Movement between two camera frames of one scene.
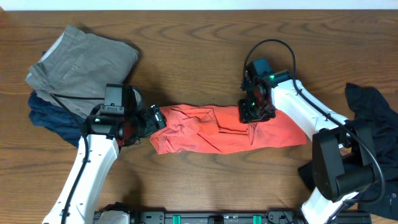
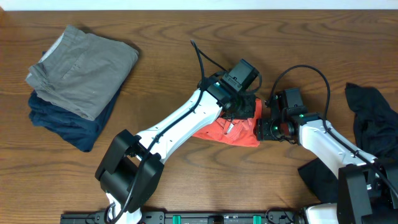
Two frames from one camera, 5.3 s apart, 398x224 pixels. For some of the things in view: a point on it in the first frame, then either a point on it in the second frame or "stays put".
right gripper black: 245,116 → 263,132
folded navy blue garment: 45,114 stays put
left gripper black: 156,117 → 245,109
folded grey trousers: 77,63 stays put
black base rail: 123,213 stays put
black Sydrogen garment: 369,108 stays put
